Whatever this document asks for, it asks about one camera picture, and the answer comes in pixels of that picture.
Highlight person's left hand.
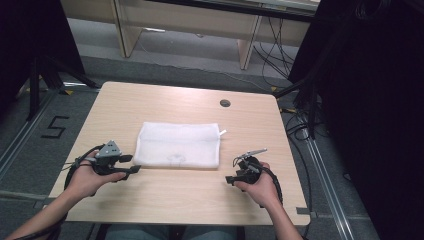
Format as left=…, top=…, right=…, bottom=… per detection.
left=65, top=150, right=128, bottom=200

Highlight thick black right gripper cable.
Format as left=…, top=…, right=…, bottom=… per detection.
left=261, top=165, right=285, bottom=206

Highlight black curtain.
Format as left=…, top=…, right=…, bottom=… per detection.
left=287, top=0, right=424, bottom=240
left=0, top=0, right=86, bottom=114

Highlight black hanging cables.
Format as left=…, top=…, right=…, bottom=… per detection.
left=252, top=15, right=298, bottom=81

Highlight person's legs in jeans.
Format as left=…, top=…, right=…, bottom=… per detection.
left=103, top=224, right=247, bottom=240

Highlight thick black gripper cable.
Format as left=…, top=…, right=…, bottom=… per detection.
left=9, top=144, right=106, bottom=240
left=261, top=165, right=285, bottom=206

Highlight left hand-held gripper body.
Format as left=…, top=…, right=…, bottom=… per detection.
left=87, top=139, right=123, bottom=176

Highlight thick black left gripper cable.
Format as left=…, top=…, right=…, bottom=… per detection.
left=9, top=144, right=106, bottom=240

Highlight black floor cables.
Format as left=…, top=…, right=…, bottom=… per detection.
left=280, top=105, right=316, bottom=240

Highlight light wooden desk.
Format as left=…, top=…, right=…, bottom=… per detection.
left=59, top=0, right=322, bottom=71

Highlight white mesh laundry bag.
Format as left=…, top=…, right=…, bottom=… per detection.
left=132, top=121, right=228, bottom=170

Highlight black metal stand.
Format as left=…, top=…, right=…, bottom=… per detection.
left=274, top=63, right=322, bottom=140
left=25, top=55, right=101, bottom=122

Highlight aluminium floor rail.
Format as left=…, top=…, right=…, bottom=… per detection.
left=299, top=126, right=355, bottom=240
left=0, top=89, right=58, bottom=182

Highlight thin grey right gripper wire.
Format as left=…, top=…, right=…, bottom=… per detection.
left=231, top=153, right=250, bottom=168

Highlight thin grey gripper wire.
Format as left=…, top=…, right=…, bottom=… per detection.
left=231, top=153, right=250, bottom=168
left=61, top=157, right=98, bottom=172

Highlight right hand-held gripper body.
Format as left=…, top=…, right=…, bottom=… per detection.
left=232, top=148, right=268, bottom=185

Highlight person's right hand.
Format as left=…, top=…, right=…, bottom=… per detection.
left=233, top=161, right=282, bottom=209

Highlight thin grey left gripper wire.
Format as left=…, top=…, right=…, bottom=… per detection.
left=61, top=157, right=98, bottom=172

